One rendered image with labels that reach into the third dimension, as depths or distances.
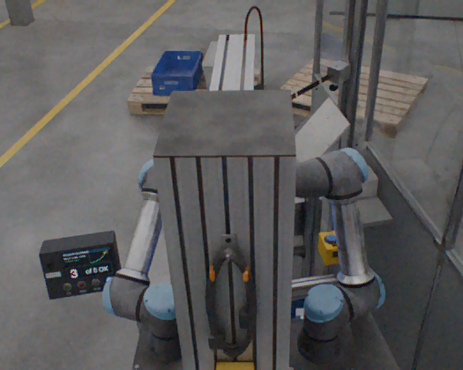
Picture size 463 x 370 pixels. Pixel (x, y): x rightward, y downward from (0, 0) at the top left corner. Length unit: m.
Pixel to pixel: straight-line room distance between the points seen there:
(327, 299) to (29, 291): 2.42
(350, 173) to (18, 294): 2.61
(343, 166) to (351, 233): 0.21
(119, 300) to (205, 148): 0.93
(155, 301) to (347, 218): 0.63
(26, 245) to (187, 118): 3.14
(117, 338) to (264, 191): 2.44
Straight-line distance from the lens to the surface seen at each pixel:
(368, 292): 1.78
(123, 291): 1.80
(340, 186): 1.63
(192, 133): 1.01
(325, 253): 2.20
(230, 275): 1.15
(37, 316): 3.60
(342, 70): 2.62
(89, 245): 2.00
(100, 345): 3.33
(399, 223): 2.74
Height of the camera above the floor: 2.54
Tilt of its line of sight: 36 degrees down
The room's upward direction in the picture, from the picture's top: 3 degrees counter-clockwise
